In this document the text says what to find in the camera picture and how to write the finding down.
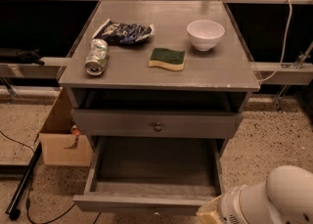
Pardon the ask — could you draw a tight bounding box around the white ceramic bowl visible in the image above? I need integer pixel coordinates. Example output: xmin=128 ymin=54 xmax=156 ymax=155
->
xmin=187 ymin=20 xmax=225 ymax=51

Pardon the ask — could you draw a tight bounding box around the black object on left shelf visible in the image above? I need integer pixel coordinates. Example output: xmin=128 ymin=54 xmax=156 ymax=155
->
xmin=0 ymin=48 xmax=45 ymax=66

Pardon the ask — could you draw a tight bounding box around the crushed silver soda can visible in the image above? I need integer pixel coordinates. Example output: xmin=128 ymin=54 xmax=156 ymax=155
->
xmin=85 ymin=39 xmax=109 ymax=76

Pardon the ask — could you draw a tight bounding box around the green and yellow sponge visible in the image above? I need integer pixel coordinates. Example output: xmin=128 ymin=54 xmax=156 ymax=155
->
xmin=149 ymin=48 xmax=185 ymax=71

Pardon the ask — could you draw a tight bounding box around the blue crumpled chip bag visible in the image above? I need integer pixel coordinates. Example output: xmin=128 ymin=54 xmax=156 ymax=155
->
xmin=92 ymin=19 xmax=155 ymax=45

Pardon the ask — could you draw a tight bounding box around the black bar on floor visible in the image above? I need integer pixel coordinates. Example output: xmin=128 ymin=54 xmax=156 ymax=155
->
xmin=6 ymin=144 xmax=42 ymax=220

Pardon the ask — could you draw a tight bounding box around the grey wooden drawer cabinet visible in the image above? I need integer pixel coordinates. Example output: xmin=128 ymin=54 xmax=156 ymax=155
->
xmin=58 ymin=0 xmax=261 ymax=157

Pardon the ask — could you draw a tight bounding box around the white hanging cable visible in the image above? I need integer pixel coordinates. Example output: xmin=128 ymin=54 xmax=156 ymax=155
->
xmin=259 ymin=0 xmax=293 ymax=83

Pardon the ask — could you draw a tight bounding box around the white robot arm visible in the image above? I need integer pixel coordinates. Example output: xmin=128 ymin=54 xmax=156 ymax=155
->
xmin=197 ymin=165 xmax=313 ymax=224

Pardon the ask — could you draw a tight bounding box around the grey upper drawer with knob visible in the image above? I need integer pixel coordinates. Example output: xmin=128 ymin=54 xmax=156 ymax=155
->
xmin=72 ymin=109 xmax=243 ymax=139

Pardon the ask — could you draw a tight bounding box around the cardboard box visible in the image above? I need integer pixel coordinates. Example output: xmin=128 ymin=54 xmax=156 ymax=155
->
xmin=39 ymin=89 xmax=93 ymax=167

